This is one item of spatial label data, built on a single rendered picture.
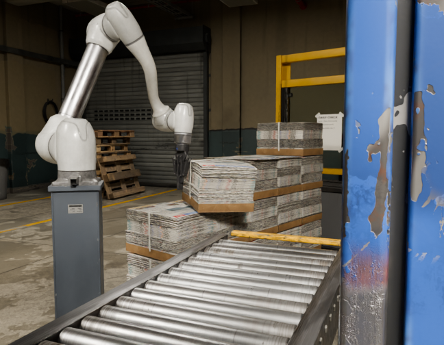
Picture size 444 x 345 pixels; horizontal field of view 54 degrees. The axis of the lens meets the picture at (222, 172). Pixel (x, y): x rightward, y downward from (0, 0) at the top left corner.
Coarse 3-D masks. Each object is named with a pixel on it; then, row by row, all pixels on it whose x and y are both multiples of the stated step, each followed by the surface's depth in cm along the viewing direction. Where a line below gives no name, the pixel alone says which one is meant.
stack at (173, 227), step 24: (144, 216) 214; (168, 216) 203; (192, 216) 207; (216, 216) 224; (240, 216) 240; (264, 216) 258; (288, 216) 277; (144, 240) 215; (168, 240) 204; (192, 240) 209; (264, 240) 257; (144, 264) 217
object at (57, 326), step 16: (208, 240) 167; (176, 256) 146; (192, 256) 148; (144, 272) 128; (160, 272) 129; (128, 288) 115; (96, 304) 104; (112, 304) 107; (64, 320) 95; (80, 320) 96; (32, 336) 88; (48, 336) 88
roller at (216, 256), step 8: (200, 256) 149; (208, 256) 148; (216, 256) 147; (224, 256) 147; (232, 256) 146; (240, 256) 146; (264, 264) 140; (272, 264) 140; (280, 264) 139; (288, 264) 138; (296, 264) 137; (304, 264) 137; (312, 264) 136
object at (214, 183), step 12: (204, 168) 206; (216, 168) 207; (228, 168) 209; (240, 168) 211; (252, 168) 213; (204, 180) 207; (216, 180) 209; (228, 180) 210; (240, 180) 212; (252, 180) 215; (192, 192) 220; (204, 192) 208; (216, 192) 210; (228, 192) 212; (240, 192) 214; (252, 192) 216
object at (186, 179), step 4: (192, 160) 232; (204, 160) 236; (208, 160) 237; (212, 160) 239; (216, 160) 240; (220, 160) 243; (188, 168) 230; (188, 172) 231; (184, 176) 239; (188, 176) 229; (184, 180) 238; (188, 180) 229; (184, 184) 237; (188, 184) 228; (184, 188) 237; (188, 188) 228; (184, 192) 239; (188, 192) 228
